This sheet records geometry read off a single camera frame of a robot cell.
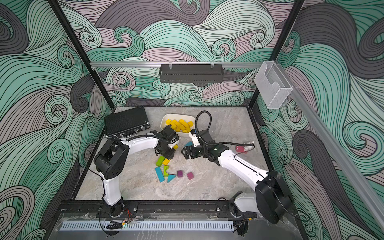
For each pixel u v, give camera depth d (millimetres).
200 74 952
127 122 1043
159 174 855
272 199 403
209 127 758
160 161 893
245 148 923
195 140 742
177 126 1055
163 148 810
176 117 1076
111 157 505
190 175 833
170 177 836
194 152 723
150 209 746
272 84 778
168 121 1080
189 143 994
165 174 840
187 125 1055
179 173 837
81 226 697
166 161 883
